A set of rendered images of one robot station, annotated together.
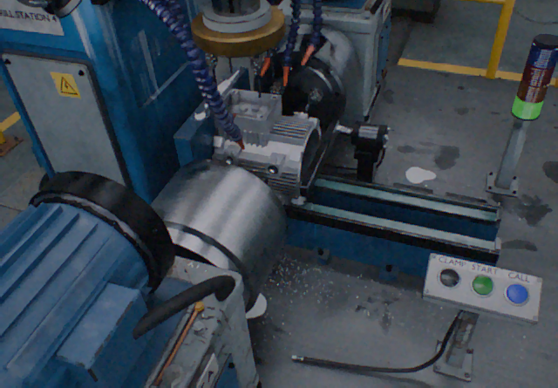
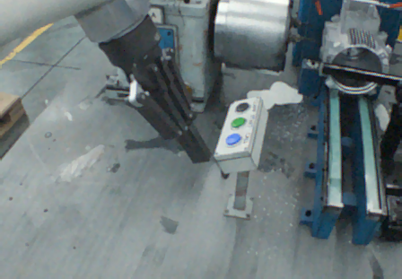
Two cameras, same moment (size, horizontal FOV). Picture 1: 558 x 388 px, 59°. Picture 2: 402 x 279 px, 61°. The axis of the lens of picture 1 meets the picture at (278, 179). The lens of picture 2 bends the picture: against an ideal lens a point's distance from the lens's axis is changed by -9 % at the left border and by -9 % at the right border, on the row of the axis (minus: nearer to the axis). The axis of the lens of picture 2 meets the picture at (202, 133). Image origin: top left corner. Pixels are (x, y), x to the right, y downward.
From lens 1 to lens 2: 0.92 m
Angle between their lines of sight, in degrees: 58
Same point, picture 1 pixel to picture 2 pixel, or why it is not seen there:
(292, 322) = not seen: hidden behind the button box
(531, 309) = (222, 151)
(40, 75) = not seen: outside the picture
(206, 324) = (170, 1)
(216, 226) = (238, 1)
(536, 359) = (249, 263)
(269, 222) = (263, 31)
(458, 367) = (232, 206)
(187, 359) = not seen: outside the picture
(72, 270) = not seen: outside the picture
